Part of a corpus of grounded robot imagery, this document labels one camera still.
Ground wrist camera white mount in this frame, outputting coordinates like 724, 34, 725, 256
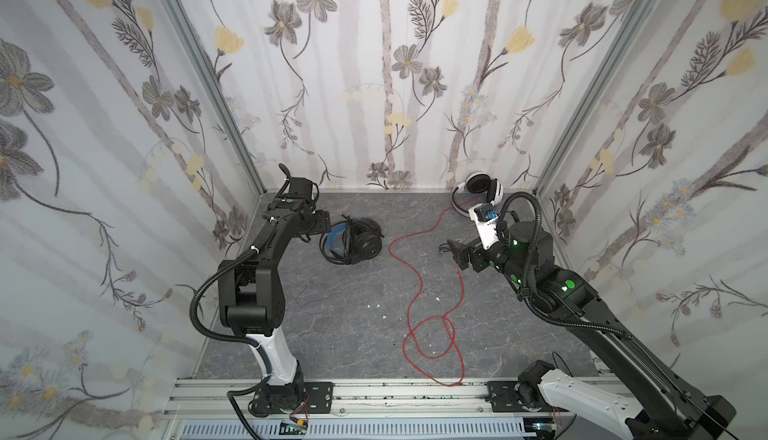
288, 177, 319, 203
468, 203, 499, 250

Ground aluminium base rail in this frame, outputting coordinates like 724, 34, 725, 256
161, 377, 601, 421

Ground white headphones with black pads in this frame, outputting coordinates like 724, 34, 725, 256
451, 172, 504, 218

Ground black headphones with blue band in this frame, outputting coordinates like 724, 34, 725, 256
319, 215, 384, 265

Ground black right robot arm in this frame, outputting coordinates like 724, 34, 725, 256
446, 191, 736, 439

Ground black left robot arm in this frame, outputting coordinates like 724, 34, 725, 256
189, 164, 331, 418

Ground white slotted cable duct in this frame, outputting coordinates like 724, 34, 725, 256
179, 418, 541, 440

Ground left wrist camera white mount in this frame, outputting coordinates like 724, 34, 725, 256
288, 177, 319, 203

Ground red headphone cable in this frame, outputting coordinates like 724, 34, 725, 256
387, 195, 485, 388

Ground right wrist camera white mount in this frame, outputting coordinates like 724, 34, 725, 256
468, 203, 499, 250

